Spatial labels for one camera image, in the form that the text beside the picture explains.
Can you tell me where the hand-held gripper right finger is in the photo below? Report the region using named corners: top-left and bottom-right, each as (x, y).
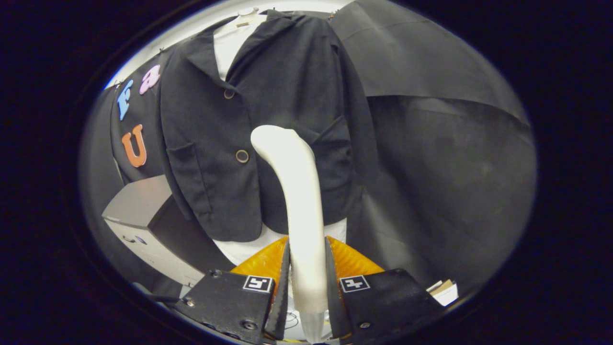
top-left (325, 236), bottom-right (446, 345)

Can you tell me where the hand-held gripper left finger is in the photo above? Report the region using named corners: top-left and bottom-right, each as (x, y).
top-left (173, 236), bottom-right (291, 345)

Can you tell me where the white garment steamer hose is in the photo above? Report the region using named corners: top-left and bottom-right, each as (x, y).
top-left (299, 311), bottom-right (331, 345)

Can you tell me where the white garment steamer head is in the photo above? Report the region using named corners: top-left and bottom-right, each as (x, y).
top-left (250, 125), bottom-right (331, 314)

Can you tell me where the black suit jacket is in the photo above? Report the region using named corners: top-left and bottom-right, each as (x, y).
top-left (160, 10), bottom-right (379, 242)

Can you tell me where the white carton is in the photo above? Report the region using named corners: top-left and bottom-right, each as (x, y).
top-left (426, 279), bottom-right (459, 307)

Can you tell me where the grey drawer cabinet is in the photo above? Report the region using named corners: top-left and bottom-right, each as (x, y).
top-left (102, 175), bottom-right (235, 287)

